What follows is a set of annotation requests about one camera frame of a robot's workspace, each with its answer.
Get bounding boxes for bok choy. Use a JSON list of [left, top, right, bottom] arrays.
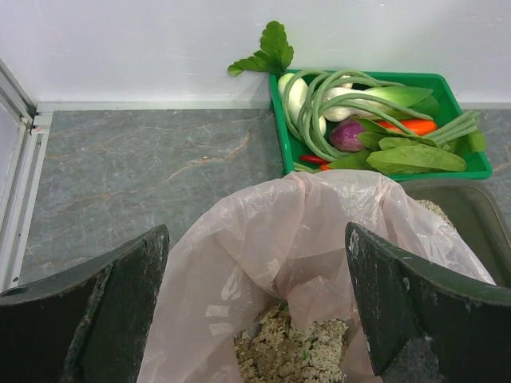
[[322, 85, 440, 122]]

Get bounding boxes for red chili pepper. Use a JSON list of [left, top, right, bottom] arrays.
[[299, 155, 329, 165]]

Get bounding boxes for green leafy sprig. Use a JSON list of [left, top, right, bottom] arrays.
[[228, 21, 294, 77]]

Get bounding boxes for aluminium frame post left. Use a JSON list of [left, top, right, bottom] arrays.
[[1, 62, 53, 291]]

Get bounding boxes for grey cat litter pile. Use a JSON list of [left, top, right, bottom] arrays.
[[417, 199, 455, 229]]

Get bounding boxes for cat litter in bag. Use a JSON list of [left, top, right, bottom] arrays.
[[234, 303, 348, 382]]

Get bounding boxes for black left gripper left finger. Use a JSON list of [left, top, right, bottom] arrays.
[[1, 225, 170, 382]]

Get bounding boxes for long green beans bundle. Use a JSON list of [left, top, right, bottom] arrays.
[[282, 71, 479, 163]]

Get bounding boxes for green spinach leaves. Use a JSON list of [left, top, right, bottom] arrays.
[[321, 113, 492, 180]]

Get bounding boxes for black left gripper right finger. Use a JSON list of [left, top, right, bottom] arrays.
[[345, 223, 510, 382]]

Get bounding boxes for orange carrot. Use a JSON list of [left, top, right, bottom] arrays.
[[378, 119, 438, 136]]

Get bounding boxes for pink plastic trash bag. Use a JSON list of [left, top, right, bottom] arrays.
[[138, 170, 493, 382]]

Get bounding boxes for dark grey litter tray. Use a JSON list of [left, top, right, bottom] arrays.
[[401, 178, 510, 288]]

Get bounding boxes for white radish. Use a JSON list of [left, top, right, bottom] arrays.
[[278, 73, 327, 140]]

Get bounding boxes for purple onion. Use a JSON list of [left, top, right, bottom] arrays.
[[329, 118, 365, 152]]

